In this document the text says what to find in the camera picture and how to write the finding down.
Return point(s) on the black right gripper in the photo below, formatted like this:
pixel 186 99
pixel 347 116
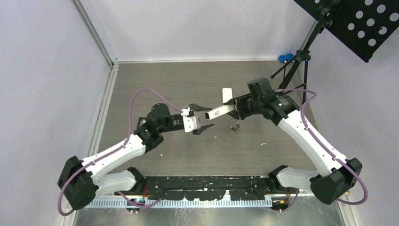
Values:
pixel 239 104

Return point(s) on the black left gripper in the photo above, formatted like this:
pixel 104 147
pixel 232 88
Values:
pixel 195 108

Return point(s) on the white rectangular box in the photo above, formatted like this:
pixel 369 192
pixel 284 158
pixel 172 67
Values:
pixel 219 111

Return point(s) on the white remote control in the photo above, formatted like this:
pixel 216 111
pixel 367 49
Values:
pixel 226 95

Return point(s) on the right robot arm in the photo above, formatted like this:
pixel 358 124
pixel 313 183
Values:
pixel 336 178

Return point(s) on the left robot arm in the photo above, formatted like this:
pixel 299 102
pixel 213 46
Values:
pixel 81 181

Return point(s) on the black tripod stand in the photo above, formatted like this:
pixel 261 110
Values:
pixel 303 54

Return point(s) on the blue toy car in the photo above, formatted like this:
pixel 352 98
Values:
pixel 285 58

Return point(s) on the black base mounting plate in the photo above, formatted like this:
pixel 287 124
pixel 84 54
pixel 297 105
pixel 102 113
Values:
pixel 207 188

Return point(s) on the black perforated music stand tray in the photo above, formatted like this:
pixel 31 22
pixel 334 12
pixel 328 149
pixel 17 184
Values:
pixel 361 25

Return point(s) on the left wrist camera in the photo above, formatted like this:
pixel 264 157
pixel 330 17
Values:
pixel 185 112

